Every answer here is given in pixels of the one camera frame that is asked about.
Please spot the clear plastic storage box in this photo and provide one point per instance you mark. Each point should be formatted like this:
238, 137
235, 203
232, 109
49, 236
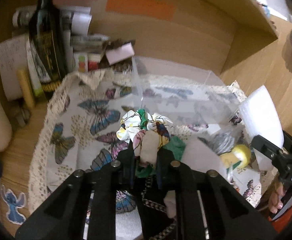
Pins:
195, 100

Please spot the white foam sponge block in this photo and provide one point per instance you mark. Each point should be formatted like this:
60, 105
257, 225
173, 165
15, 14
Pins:
260, 117

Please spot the floral patterned fabric scrunchie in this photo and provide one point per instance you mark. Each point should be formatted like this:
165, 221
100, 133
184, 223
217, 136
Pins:
135, 124

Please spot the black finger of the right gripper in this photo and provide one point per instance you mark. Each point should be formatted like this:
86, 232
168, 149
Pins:
267, 148

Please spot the person's hand on gripper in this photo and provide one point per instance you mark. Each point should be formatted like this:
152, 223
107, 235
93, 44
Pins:
275, 202

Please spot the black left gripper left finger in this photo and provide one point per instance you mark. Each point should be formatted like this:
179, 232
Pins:
82, 195

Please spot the orange sticky paper note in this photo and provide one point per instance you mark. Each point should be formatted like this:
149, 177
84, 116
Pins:
149, 8

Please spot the green knitted cloth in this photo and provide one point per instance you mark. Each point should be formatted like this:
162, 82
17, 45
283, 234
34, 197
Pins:
175, 145

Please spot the yellow round soft ball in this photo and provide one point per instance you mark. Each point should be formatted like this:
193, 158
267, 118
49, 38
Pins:
238, 157

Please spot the white notepad with writing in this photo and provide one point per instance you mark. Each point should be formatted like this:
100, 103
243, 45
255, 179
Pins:
13, 56

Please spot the stack of papers and books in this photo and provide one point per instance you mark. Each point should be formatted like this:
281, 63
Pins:
86, 53

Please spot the rolled white paper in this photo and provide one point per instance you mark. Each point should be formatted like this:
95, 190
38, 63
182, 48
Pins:
74, 18

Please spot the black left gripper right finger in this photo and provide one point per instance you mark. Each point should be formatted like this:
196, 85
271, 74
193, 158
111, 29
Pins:
207, 206

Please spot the blue cartoon character sticker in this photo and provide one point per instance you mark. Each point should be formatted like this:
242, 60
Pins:
14, 203

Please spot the black studded belt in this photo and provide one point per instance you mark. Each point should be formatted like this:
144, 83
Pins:
154, 219

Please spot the white soft cloth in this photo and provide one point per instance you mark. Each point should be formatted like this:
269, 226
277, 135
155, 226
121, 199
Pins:
149, 148

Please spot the small white cardboard box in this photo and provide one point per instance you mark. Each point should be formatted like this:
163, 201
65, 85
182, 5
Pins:
119, 54

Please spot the grey striped fabric in bag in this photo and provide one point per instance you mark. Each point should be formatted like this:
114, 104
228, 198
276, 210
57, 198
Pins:
222, 142

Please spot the butterfly print lace tablecloth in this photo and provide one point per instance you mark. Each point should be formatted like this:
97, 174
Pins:
80, 128

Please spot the dark glass wine bottle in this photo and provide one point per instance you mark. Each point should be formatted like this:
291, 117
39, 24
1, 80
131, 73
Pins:
45, 34

